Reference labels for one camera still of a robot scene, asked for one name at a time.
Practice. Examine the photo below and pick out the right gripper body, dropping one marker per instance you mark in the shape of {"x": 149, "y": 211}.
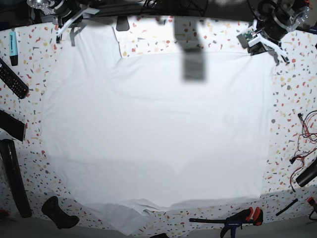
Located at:
{"x": 73, "y": 14}

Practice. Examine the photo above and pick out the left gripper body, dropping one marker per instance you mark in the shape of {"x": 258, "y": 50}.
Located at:
{"x": 255, "y": 46}

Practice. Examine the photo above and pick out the white T-shirt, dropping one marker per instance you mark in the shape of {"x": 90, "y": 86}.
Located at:
{"x": 157, "y": 132}

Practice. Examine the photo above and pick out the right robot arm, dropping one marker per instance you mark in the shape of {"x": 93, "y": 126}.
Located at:
{"x": 52, "y": 7}

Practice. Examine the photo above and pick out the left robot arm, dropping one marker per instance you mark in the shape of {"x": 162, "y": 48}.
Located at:
{"x": 274, "y": 19}

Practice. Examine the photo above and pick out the blue highlighter marker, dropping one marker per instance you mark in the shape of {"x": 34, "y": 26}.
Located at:
{"x": 13, "y": 52}

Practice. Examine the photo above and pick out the black TV remote control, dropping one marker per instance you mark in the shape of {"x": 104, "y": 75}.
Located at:
{"x": 12, "y": 81}

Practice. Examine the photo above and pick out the black flat box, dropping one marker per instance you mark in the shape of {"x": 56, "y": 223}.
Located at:
{"x": 12, "y": 126}

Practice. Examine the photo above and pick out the black cylinder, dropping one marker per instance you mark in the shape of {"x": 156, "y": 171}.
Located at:
{"x": 308, "y": 175}

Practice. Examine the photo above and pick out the long black tube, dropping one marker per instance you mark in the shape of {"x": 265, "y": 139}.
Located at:
{"x": 13, "y": 174}

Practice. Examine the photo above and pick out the small black rod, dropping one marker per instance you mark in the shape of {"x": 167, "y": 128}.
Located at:
{"x": 287, "y": 207}

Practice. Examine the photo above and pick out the small orange black clip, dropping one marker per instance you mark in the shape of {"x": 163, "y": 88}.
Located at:
{"x": 311, "y": 201}

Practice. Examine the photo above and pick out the terrazzo patterned tablecloth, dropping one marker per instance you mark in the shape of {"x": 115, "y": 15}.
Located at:
{"x": 295, "y": 91}

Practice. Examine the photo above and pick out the black orange bar clamp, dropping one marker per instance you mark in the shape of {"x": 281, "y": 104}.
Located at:
{"x": 247, "y": 216}

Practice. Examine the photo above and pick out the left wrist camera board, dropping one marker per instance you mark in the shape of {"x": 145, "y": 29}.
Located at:
{"x": 246, "y": 36}

